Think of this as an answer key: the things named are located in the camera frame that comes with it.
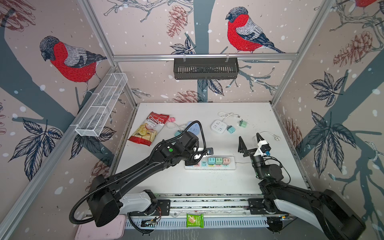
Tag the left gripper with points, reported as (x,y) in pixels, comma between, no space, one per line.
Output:
(194,161)

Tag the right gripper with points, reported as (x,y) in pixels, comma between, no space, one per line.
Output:
(246,152)

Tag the white multicolour power strip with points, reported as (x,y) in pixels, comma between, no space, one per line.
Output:
(198,167)

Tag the teal charger plug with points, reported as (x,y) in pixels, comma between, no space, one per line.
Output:
(231,129)
(211,161)

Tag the pink USB charger plug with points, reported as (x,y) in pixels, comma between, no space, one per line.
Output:
(226,161)

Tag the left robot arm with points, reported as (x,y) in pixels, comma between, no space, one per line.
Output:
(109,197)

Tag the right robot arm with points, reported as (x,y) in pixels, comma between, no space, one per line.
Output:
(324,210)

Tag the blue square power socket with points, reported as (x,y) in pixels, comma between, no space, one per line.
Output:
(195,129)

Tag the white square power socket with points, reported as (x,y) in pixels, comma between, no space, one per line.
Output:
(219,126)

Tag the pink pig toy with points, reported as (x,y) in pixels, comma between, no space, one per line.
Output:
(171,120)

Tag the red chips bag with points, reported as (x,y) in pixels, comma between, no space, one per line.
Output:
(149,129)

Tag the green snack packet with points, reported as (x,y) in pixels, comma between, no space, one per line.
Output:
(195,221)

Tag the pink tray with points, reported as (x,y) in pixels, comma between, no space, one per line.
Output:
(112,231)

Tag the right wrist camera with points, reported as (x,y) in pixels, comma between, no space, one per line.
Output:
(263,149)

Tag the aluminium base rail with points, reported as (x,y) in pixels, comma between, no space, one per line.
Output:
(218,211)

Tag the black wall basket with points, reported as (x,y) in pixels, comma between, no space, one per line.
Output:
(206,69)

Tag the white wire wall basket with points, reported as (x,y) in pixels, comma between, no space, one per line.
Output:
(96,116)

